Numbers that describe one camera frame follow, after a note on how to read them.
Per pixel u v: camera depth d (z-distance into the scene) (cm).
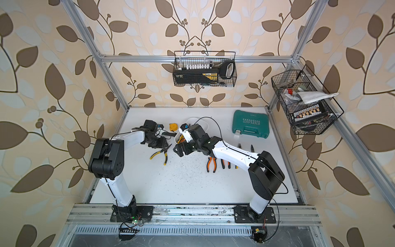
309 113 67
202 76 84
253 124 105
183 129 74
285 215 75
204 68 84
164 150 96
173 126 108
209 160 92
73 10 73
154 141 85
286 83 84
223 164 91
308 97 64
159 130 91
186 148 73
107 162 51
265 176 45
